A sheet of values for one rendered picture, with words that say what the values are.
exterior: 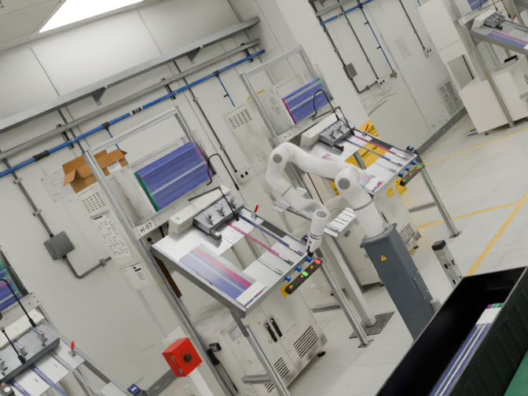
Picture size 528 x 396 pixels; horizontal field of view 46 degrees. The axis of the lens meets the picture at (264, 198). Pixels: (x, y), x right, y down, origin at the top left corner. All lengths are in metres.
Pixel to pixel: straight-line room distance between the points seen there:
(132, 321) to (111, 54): 2.36
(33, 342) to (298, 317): 1.70
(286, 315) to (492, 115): 4.53
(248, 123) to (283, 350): 1.77
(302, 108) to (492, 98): 3.42
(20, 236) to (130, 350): 1.24
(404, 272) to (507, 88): 4.46
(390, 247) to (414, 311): 0.40
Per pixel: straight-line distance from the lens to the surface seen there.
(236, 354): 3.80
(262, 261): 3.75
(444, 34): 7.79
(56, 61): 5.65
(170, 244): 3.78
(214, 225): 3.84
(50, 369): 3.25
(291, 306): 4.12
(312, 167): 3.48
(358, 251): 4.77
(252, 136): 4.86
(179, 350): 3.36
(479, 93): 7.84
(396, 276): 3.59
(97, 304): 5.20
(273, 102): 4.75
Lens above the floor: 1.67
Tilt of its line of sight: 8 degrees down
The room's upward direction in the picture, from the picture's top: 29 degrees counter-clockwise
